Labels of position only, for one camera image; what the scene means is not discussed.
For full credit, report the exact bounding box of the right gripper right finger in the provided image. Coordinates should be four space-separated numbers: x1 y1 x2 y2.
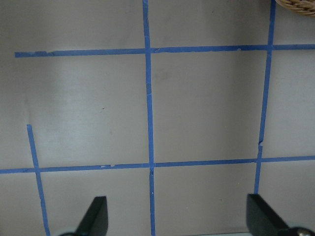
246 194 295 236

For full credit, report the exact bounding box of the wicker basket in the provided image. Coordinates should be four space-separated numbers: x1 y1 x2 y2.
276 0 315 18

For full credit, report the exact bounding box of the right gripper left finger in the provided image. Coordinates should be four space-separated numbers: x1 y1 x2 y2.
75 196 108 236

